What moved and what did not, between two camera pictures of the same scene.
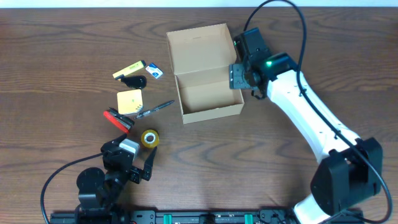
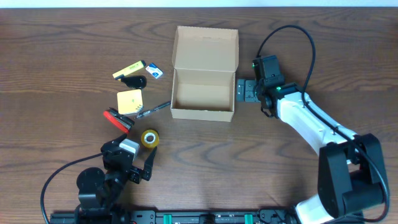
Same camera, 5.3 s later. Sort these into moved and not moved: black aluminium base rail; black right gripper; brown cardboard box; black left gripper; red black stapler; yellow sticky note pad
Moved: brown cardboard box; black right gripper
Not moved: black aluminium base rail; yellow sticky note pad; black left gripper; red black stapler
